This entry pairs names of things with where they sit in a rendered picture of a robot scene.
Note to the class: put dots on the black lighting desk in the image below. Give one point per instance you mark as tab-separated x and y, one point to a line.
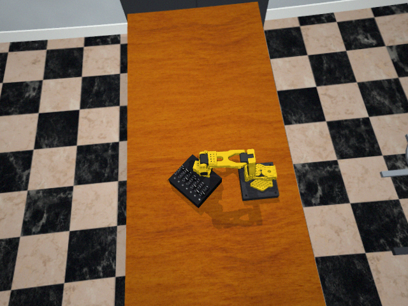
194	187

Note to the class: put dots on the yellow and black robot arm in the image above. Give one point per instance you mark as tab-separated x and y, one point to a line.
263	177

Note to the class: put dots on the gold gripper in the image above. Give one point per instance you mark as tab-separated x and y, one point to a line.
196	169

